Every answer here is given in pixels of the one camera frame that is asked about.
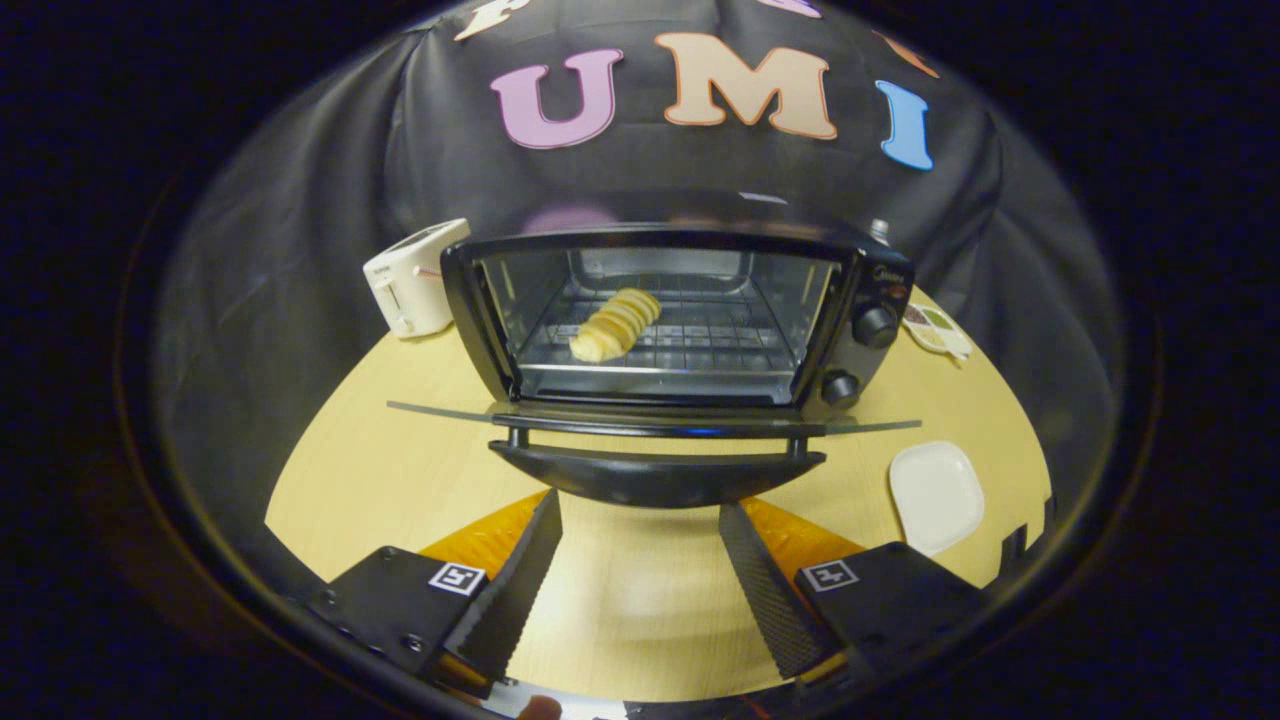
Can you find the white divided condiment dish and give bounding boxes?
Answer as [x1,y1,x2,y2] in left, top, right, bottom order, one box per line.
[903,302,973,361]

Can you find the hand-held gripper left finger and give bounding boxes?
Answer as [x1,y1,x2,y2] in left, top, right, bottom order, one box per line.
[305,488,564,699]

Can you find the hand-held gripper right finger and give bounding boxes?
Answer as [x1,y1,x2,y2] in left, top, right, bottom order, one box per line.
[716,497,991,683]

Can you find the ridged bread roll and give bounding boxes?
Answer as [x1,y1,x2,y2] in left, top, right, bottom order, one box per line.
[568,288,663,364]

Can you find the black toaster oven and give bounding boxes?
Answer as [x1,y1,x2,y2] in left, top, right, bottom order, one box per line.
[386,190,923,511]

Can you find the white square plate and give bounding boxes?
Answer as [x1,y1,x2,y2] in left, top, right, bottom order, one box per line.
[888,440,986,558]

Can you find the white pop-up toaster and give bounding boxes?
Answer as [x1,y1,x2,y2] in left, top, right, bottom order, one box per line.
[362,218,471,339]

